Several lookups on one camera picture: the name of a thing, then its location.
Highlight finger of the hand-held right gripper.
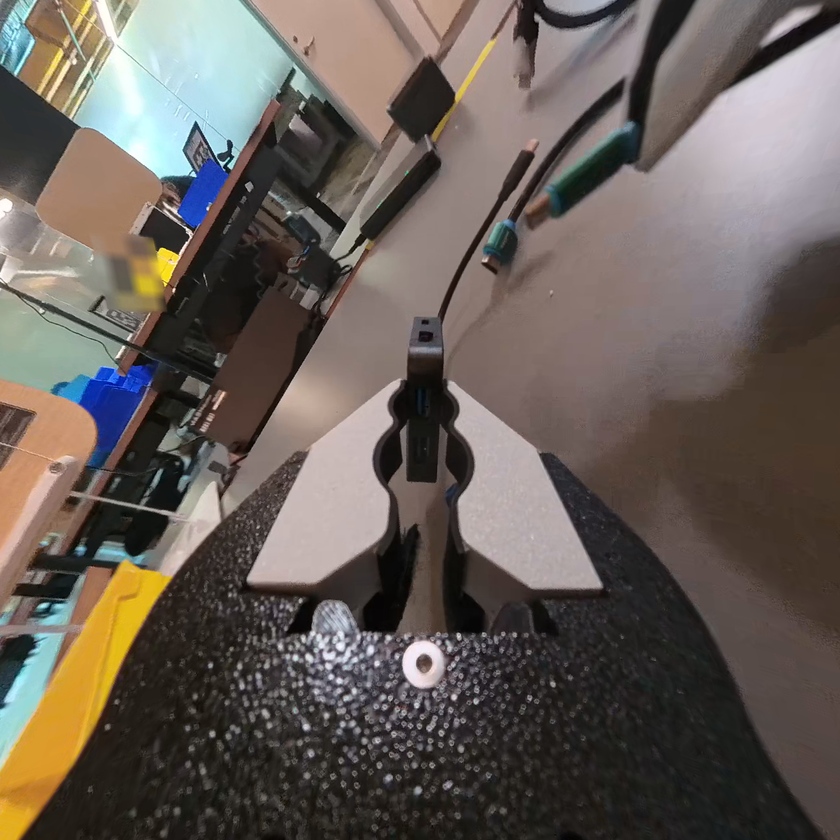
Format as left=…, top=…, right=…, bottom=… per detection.
left=629, top=0, right=840, bottom=173

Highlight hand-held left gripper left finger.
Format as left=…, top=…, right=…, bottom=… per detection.
left=245, top=378, right=403, bottom=624

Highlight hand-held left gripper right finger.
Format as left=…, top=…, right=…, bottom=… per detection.
left=445, top=378, right=605, bottom=626

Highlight black hdmi cable green plugs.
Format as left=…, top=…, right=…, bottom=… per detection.
left=482, top=77, right=643, bottom=273

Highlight black usb hub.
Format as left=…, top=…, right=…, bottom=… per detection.
left=406, top=138, right=541, bottom=484

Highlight black ethernet cable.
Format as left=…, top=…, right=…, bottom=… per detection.
left=514, top=0, right=634, bottom=89

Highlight yellow and brown tape strip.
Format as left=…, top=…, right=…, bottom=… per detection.
left=430, top=38, right=498, bottom=142

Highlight stack of blue bins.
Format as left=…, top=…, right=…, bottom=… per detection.
left=52, top=364, right=158, bottom=470

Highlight wooden board with dark tag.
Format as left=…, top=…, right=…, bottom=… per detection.
left=0, top=379, right=98, bottom=572

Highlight black cube box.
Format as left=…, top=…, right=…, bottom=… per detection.
left=387, top=56, right=457, bottom=140

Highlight large yellow bin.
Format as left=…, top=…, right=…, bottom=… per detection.
left=0, top=561, right=173, bottom=840

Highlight black flat box green lights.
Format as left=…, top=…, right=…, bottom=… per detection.
left=360, top=134, right=442, bottom=240

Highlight small blue bin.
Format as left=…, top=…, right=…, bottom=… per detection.
left=178, top=159, right=231, bottom=227

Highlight black boom rod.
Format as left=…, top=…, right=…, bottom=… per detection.
left=0, top=279, right=217, bottom=383

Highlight plain wooden board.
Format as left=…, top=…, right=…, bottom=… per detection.
left=36, top=128, right=164, bottom=253

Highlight black partition panel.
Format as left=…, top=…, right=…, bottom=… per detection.
left=0, top=66, right=81, bottom=206

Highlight white board bracket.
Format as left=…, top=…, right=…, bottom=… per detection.
left=0, top=456, right=83, bottom=595

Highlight brown desk with black frame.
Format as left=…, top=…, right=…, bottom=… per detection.
left=115, top=98, right=290, bottom=395

